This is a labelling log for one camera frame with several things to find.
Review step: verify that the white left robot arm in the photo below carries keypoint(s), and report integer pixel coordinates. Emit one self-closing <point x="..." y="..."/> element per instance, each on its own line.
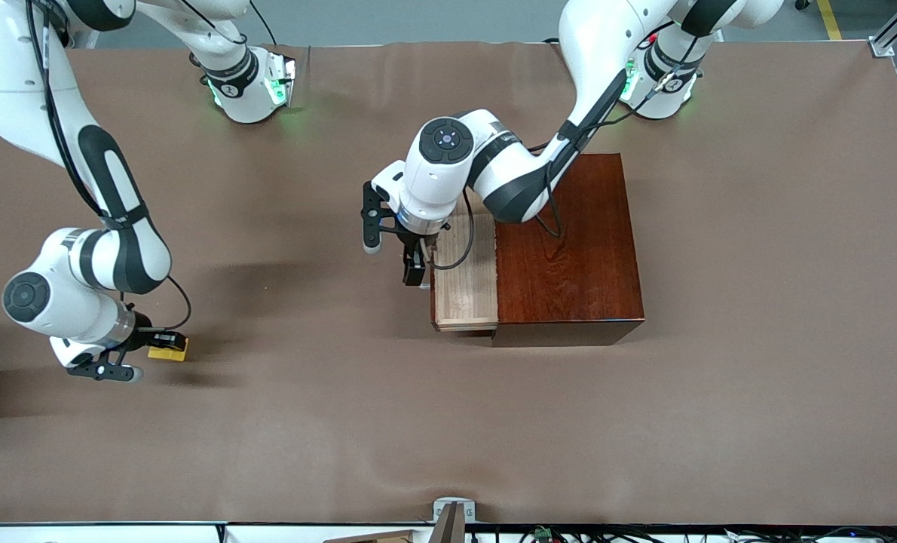
<point x="448" y="173"/>

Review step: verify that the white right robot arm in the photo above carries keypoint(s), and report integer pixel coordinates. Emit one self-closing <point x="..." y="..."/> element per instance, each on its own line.
<point x="117" y="249"/>

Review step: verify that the grey metal camera bracket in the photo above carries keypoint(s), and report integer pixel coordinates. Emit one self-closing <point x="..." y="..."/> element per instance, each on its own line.
<point x="452" y="516"/>

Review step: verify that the brown table cover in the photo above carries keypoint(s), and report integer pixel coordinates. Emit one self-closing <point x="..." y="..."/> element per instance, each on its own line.
<point x="305" y="415"/>

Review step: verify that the light wooden board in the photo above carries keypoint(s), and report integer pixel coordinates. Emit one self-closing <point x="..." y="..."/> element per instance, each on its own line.
<point x="373" y="537"/>

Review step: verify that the dark brown wooden cabinet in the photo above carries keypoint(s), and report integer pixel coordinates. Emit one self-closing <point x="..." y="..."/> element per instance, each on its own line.
<point x="584" y="264"/>

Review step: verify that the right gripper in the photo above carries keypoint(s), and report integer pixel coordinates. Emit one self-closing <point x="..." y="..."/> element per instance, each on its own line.
<point x="144" y="337"/>

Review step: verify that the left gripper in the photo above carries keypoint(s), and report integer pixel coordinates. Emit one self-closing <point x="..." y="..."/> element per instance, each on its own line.
<point x="412" y="246"/>

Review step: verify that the yellow block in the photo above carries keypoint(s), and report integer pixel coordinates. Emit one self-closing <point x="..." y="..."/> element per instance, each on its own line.
<point x="169" y="355"/>

